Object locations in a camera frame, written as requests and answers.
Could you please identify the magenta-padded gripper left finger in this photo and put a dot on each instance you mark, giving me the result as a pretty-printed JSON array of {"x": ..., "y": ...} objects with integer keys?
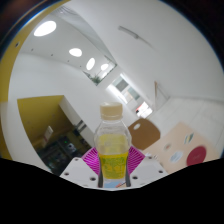
[{"x": 78, "y": 170}]

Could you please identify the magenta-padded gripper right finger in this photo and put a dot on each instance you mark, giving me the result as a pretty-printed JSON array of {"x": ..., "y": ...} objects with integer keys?
[{"x": 148, "y": 170}]

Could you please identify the clear bottle with yellow drink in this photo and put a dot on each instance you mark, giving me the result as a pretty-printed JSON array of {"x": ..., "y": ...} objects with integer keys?
[{"x": 112, "y": 156}]

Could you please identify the dark shop shelf unit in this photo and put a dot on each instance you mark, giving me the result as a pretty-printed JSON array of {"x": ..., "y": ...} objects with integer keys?
[{"x": 58, "y": 151}]

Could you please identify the round paper sticker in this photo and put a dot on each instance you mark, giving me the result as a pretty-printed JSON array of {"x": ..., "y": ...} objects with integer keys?
[
  {"x": 176, "y": 156},
  {"x": 167, "y": 146}
]

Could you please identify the wooden chair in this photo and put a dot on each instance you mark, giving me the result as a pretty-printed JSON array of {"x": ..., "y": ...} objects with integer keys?
[{"x": 144, "y": 133}]

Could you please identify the hanging white sign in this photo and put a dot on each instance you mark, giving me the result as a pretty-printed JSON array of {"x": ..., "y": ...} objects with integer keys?
[{"x": 48, "y": 134}]

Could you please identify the flat round red coaster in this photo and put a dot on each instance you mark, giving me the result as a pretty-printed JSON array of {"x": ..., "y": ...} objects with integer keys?
[{"x": 196, "y": 155}]

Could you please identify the small coloured paper piece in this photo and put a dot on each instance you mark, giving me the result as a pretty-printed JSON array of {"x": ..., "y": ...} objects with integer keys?
[{"x": 189, "y": 138}]

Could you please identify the wooden stair handrail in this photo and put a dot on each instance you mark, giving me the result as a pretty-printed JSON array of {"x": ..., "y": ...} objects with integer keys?
[{"x": 160, "y": 96}]

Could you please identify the green potted plant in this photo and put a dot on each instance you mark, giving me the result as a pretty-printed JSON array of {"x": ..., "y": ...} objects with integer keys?
[{"x": 95, "y": 79}]

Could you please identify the group of round ceiling lights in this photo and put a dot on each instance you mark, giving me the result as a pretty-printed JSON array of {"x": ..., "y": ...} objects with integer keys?
[{"x": 45, "y": 28}]

